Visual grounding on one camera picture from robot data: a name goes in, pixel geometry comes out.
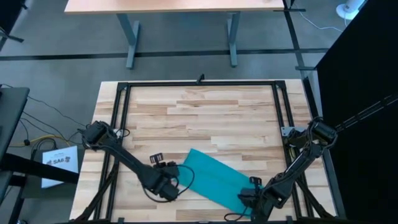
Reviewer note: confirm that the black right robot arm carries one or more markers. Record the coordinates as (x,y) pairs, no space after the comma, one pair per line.
(298,165)

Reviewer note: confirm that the black partition panel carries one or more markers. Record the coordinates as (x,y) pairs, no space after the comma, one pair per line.
(367,62)

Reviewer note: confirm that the black aluminium table frame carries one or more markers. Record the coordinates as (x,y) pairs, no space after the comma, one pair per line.
(199,83)

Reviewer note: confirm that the black metal beam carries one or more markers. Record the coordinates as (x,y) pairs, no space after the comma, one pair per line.
(37,169)

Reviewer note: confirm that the white tower fan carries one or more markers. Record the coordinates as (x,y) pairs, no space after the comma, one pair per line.
(349,7)

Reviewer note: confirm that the white paper sign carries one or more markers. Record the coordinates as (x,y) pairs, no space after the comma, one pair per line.
(59,168)

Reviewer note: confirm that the grey desk leg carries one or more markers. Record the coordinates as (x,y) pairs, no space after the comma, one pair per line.
(233,40)
(132,40)

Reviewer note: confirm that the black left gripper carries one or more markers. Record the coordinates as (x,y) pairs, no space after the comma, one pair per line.
(155,182)

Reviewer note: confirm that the silver mounting plate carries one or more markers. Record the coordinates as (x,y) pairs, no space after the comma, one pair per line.
(286,130)

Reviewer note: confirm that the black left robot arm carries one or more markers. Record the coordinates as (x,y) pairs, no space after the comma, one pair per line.
(124,155)

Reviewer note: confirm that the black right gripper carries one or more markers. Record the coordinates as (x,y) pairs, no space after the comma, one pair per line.
(271,197)

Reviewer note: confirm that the small black frame bracket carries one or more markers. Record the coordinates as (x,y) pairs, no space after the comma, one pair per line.
(201,78)

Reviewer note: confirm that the teal towel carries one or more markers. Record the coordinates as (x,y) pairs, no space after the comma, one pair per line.
(214,180)

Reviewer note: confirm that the black side desk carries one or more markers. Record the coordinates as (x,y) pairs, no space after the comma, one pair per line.
(12,109)

